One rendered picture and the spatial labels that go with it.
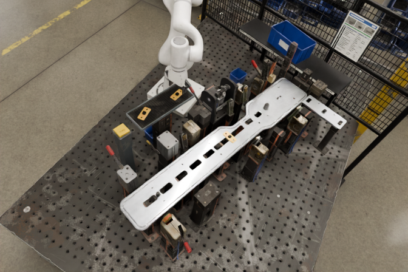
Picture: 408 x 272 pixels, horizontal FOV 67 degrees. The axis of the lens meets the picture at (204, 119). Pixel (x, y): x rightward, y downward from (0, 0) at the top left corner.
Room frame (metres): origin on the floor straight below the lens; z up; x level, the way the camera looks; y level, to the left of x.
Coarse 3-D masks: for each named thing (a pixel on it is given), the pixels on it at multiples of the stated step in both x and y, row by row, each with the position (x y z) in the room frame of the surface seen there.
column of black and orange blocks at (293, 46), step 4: (292, 44) 1.72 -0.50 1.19; (296, 44) 1.73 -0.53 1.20; (292, 48) 1.72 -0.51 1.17; (296, 48) 1.73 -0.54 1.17; (288, 52) 1.73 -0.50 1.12; (292, 52) 1.71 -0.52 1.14; (288, 56) 1.72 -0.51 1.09; (292, 56) 1.73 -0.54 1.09; (284, 60) 1.73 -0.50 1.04; (288, 60) 1.71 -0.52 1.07; (284, 64) 1.73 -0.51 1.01; (288, 64) 1.72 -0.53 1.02; (284, 68) 1.72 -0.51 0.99; (280, 72) 1.73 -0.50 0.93; (284, 72) 1.71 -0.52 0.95; (280, 76) 1.72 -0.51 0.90; (284, 76) 1.73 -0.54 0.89; (276, 80) 1.73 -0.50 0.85
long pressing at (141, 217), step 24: (264, 96) 1.40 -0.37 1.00; (288, 96) 1.43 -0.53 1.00; (240, 120) 1.16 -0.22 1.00; (264, 120) 1.20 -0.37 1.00; (240, 144) 0.99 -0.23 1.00; (168, 168) 0.77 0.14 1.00; (216, 168) 0.82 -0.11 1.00; (144, 192) 0.61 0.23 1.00; (168, 192) 0.63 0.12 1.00; (144, 216) 0.50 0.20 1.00
